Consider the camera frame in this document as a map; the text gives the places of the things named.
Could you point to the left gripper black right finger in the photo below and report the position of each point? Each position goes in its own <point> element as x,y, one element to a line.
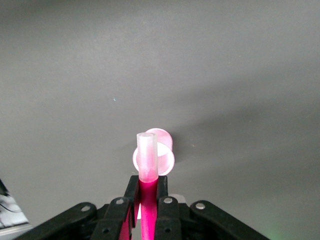
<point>167,220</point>

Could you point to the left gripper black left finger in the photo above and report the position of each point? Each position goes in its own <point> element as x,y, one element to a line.
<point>117,217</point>

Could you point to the pink marker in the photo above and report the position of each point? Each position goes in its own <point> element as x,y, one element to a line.
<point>147,200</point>

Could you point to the pink plastic cup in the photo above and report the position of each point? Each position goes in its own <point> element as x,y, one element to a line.
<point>165,160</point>

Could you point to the dark grey table mat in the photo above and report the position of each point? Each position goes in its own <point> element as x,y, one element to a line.
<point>75,75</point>

